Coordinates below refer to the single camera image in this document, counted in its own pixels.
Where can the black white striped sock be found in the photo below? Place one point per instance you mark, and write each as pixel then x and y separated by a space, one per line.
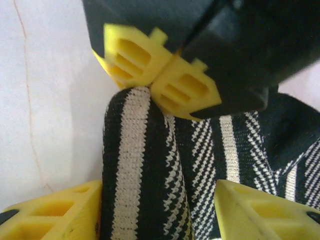
pixel 150 162

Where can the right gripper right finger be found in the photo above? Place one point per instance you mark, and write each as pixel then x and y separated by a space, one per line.
pixel 262 215

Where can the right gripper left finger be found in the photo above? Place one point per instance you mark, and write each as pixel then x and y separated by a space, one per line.
pixel 50 212

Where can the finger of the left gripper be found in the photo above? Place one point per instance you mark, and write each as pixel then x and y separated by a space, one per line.
pixel 132 57
pixel 225 50

